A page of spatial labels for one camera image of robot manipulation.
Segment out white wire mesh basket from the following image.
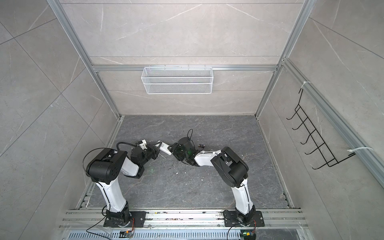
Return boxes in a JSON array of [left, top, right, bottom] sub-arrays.
[[141, 67, 214, 95]]

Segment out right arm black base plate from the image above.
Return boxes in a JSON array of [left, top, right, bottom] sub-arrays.
[[222, 210, 265, 227]]

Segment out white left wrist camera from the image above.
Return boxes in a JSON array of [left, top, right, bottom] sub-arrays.
[[139, 140, 147, 150]]

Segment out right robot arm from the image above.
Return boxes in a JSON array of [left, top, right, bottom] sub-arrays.
[[168, 137, 256, 224]]

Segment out white remote control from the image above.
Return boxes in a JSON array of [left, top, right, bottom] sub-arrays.
[[157, 141, 172, 155]]

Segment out aluminium front rail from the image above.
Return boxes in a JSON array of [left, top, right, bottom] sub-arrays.
[[58, 209, 309, 230]]

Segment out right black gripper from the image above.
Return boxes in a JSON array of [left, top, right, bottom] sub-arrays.
[[167, 142, 190, 162]]

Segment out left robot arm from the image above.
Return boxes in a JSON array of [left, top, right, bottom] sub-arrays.
[[84, 142, 162, 227]]

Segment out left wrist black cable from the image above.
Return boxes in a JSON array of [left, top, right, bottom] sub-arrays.
[[116, 141, 139, 152]]

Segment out black wire hook rack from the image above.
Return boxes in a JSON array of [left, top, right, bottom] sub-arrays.
[[286, 89, 356, 170]]

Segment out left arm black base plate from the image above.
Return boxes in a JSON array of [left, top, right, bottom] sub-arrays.
[[103, 211, 147, 228]]

